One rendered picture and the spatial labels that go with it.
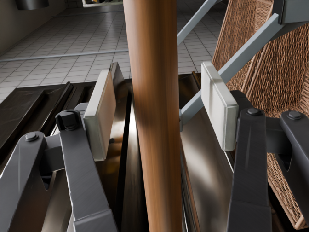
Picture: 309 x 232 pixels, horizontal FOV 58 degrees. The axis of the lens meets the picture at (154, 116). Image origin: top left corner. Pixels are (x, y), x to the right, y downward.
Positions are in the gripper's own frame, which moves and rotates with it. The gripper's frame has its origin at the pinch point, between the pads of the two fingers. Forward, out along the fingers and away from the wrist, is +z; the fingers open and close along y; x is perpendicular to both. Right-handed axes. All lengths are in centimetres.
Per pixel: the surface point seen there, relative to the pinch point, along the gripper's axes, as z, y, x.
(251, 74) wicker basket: 90, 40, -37
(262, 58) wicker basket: 85, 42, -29
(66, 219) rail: 31, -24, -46
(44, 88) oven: 150, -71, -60
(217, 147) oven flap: 71, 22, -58
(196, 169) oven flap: 63, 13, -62
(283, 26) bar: 36.3, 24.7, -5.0
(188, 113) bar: 36.2, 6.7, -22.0
